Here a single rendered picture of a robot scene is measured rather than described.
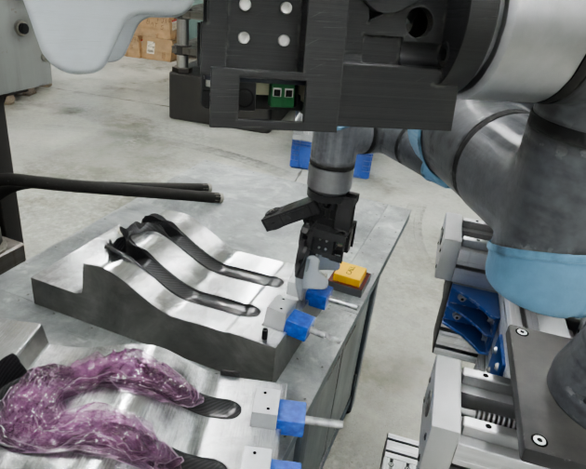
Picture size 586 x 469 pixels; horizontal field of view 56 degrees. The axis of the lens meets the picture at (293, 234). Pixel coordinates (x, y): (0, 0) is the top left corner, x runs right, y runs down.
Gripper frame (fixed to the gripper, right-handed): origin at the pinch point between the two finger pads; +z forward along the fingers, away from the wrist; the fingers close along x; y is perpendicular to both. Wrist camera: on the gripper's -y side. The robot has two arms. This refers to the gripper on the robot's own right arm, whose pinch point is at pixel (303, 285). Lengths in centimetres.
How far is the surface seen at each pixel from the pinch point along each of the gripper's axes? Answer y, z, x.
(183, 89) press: -229, 63, 332
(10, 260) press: -69, 14, -3
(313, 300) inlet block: 2.9, 1.1, -2.2
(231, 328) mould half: -6.4, 1.3, -16.8
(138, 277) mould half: -25.7, -1.4, -15.0
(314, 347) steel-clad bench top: 4.8, 10.3, -3.6
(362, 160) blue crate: -56, 76, 293
